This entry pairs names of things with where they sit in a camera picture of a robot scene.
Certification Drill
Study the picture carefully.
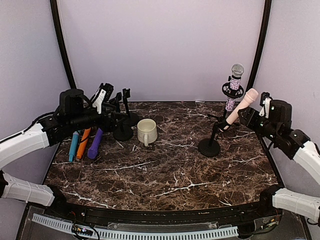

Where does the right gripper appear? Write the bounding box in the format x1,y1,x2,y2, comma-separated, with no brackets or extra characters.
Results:
238,106,281,143

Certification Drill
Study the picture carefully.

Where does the black stand of blue microphone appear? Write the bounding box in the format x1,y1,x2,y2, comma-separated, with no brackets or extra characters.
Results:
101,94,117,116

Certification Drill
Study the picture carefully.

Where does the black stand of purple microphone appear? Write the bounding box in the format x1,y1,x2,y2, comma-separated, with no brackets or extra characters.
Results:
109,92,134,142

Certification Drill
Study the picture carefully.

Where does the black stand of orange microphone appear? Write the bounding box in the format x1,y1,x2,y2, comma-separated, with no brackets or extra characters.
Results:
122,88,140,127

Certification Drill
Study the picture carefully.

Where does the pale pink toy microphone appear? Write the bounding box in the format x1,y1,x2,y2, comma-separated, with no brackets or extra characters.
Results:
218,88,259,132

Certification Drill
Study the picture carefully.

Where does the black shock mount tripod stand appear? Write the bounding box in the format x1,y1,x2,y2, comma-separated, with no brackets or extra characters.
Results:
206,81,245,126

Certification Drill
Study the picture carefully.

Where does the orange toy microphone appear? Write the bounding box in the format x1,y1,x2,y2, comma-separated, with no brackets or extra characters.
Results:
76,128,91,160

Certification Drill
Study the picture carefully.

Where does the purple toy microphone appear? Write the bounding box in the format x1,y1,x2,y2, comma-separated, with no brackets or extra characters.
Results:
87,128,104,160

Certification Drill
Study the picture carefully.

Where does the blue toy microphone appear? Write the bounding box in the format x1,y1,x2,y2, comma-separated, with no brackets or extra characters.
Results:
68,130,81,162

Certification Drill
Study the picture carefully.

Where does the silver glitter microphone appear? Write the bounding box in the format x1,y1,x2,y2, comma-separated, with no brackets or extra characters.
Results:
225,63,244,112

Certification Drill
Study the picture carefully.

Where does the black stand of pink microphone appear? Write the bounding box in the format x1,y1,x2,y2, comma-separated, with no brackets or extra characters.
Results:
198,122,221,157

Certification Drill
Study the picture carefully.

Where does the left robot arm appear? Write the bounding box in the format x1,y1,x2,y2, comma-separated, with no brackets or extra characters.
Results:
0,83,115,218

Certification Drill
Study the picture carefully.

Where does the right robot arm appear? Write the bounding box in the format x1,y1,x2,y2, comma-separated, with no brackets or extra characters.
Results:
238,100,320,225

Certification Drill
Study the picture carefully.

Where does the cream ceramic mug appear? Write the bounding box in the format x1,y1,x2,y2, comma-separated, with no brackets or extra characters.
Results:
137,118,158,147

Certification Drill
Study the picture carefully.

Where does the black front rail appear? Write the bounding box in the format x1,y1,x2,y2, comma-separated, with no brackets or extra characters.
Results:
44,193,283,226

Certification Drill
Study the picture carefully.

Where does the white slotted cable duct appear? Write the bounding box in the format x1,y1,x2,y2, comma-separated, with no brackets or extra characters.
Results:
31,213,239,240

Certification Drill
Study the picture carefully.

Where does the right black corner post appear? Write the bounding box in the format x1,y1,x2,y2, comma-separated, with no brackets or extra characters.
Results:
246,0,272,91

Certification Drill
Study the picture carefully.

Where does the black corner post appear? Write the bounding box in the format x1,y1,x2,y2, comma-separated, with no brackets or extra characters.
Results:
246,0,272,91
49,0,77,89

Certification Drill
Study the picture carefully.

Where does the left black corner post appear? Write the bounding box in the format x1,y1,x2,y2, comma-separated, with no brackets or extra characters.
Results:
49,0,77,89

